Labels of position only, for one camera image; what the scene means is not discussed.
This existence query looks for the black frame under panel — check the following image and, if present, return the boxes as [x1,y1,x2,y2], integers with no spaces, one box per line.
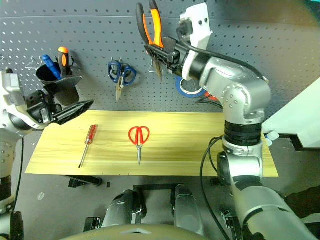
[274,133,320,152]

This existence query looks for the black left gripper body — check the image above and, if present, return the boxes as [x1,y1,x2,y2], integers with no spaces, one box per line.
[26,89,64,124]

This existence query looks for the blue handled scissors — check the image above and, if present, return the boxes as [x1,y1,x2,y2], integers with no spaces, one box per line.
[107,57,138,102]

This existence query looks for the blue handled screwdriver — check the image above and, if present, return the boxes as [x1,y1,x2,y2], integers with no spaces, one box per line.
[41,54,62,80]

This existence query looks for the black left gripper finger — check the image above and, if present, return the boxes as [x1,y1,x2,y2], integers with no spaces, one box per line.
[43,75,84,107]
[50,99,95,126]

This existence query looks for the red handled scissors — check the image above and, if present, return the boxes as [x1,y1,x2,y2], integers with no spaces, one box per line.
[128,126,151,166]

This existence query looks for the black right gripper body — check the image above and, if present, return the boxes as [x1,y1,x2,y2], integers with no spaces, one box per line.
[164,41,191,76]

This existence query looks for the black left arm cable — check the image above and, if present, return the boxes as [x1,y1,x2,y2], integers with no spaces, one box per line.
[12,136,25,213]

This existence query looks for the orange black screwdriver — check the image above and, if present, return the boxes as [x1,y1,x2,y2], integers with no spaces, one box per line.
[57,46,74,78]

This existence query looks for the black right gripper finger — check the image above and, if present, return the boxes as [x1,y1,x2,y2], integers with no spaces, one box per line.
[163,36,179,52]
[144,44,176,67]

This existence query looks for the dark rounded robot leg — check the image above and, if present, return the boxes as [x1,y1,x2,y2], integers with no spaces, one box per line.
[101,189,147,228]
[172,184,207,237]

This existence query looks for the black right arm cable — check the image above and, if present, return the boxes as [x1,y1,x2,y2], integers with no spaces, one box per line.
[199,135,232,240]

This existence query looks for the red handled screwdriver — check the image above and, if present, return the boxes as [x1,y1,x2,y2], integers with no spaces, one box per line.
[78,124,99,169]

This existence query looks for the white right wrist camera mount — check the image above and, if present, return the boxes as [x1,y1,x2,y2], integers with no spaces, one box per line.
[178,3,214,81]

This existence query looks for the black cables behind table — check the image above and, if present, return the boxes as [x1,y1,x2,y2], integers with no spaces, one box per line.
[194,97,225,110]

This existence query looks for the white slanted panel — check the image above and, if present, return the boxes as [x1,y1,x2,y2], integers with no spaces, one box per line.
[261,77,320,151]

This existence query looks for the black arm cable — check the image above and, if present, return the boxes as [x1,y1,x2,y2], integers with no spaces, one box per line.
[199,135,232,240]
[12,136,25,213]

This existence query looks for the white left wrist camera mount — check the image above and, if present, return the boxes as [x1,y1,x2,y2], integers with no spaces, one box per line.
[0,71,48,131]

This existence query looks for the olive rounded robot torso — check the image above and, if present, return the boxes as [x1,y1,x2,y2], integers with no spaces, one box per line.
[59,223,208,240]

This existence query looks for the silver wire pegboard hook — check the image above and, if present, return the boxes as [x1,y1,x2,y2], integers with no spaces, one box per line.
[148,59,161,74]
[24,56,43,70]

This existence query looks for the grey metal pegboard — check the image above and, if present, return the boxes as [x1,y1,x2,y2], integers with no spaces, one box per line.
[0,0,320,114]

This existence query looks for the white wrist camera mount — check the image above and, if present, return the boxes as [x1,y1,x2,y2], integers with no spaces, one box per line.
[0,71,48,131]
[178,3,214,81]

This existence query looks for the orange black pliers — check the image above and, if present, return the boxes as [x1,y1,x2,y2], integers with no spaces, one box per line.
[135,0,166,81]

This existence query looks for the black table bracket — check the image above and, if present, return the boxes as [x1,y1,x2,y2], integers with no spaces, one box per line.
[61,174,103,188]

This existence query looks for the blue tape roll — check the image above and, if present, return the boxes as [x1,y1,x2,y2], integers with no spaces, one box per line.
[174,74,205,98]

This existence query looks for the black cup holder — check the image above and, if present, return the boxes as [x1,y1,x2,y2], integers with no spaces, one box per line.
[36,64,76,86]

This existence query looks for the black metal floor frame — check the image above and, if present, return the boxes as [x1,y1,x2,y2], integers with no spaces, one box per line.
[132,183,185,199]

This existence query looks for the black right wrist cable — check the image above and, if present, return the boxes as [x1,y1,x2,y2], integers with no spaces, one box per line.
[175,26,269,82]

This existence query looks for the red tape roll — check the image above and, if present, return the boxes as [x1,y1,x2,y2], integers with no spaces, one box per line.
[203,91,221,101]

